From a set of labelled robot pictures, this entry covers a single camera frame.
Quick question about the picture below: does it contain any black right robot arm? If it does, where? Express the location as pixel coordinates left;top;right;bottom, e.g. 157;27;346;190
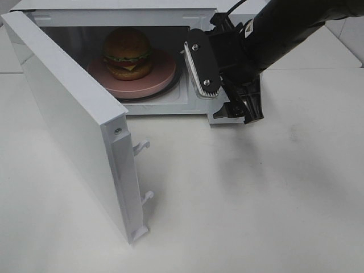
206;0;363;123

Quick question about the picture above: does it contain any white microwave oven body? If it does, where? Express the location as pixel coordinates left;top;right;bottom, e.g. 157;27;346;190
2;1;263;128

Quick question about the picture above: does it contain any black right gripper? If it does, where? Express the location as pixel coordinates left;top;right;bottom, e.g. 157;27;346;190
206;16;264;124

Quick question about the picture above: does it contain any white microwave door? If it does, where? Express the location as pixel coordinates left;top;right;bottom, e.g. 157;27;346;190
1;11;154;243

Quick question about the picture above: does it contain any pink round plate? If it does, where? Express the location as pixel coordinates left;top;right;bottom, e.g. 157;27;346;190
87;49;177;100

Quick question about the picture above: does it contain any toy hamburger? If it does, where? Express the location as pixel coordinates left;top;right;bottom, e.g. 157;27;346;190
102;27;153;81

